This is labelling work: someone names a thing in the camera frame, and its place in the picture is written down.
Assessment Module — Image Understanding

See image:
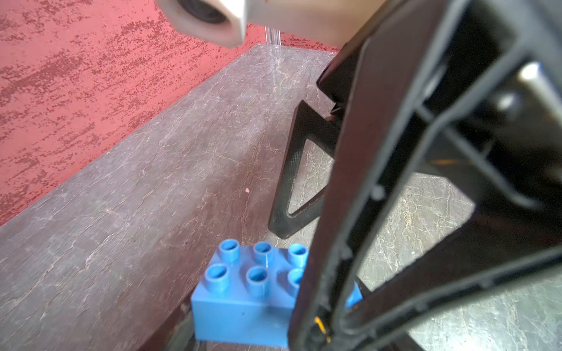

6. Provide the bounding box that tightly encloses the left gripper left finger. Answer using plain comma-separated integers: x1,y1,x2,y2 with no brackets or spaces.
268,101,340,239

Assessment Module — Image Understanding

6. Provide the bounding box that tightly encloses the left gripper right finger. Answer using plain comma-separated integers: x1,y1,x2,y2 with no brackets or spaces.
287,0,562,351

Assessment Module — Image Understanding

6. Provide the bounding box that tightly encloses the blue lego brick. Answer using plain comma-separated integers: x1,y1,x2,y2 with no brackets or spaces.
190,238,364,350

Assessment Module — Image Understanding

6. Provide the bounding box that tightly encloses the right corner aluminium post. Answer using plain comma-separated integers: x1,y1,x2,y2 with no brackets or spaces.
265,27,282,46

